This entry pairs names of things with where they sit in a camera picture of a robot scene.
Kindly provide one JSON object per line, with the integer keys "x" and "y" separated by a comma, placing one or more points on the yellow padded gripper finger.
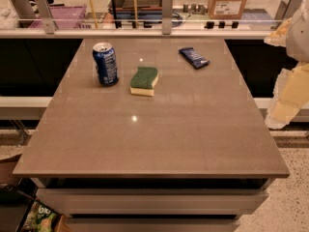
{"x": 290, "y": 94}

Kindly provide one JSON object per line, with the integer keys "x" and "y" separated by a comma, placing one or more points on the blue rxbar wrapper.
{"x": 196, "y": 60}

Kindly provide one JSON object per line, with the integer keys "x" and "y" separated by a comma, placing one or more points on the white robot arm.
{"x": 293, "y": 34}

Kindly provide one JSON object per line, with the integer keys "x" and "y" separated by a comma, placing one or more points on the cardboard box with label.
{"x": 226, "y": 9}

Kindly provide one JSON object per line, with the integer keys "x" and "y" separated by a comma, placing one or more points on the green yellow sponge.
{"x": 144, "y": 81}

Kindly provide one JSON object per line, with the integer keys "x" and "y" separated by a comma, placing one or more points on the blue soda can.
{"x": 105, "y": 58}

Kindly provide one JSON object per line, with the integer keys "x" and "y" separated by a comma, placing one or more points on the lower grey drawer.
{"x": 152, "y": 225}

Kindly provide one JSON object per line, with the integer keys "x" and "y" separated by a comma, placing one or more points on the grey drawer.
{"x": 99, "y": 201}
{"x": 152, "y": 225}

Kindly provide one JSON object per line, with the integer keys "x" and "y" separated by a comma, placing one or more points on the purple plastic crate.
{"x": 63, "y": 17}

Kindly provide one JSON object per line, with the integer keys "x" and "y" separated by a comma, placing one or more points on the upper grey drawer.
{"x": 99, "y": 201}

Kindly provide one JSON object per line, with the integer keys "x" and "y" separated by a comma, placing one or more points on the green snack bag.
{"x": 39, "y": 219}

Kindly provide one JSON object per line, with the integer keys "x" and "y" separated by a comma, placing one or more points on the right metal railing post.
{"x": 286, "y": 10}

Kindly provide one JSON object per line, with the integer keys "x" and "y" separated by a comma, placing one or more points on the metal railing post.
{"x": 167, "y": 9}
{"x": 286, "y": 10}
{"x": 48, "y": 24}

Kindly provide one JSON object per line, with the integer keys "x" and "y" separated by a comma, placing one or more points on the centre metal railing post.
{"x": 167, "y": 9}

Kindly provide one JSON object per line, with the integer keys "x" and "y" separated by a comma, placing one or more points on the left metal railing post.
{"x": 48, "y": 24}

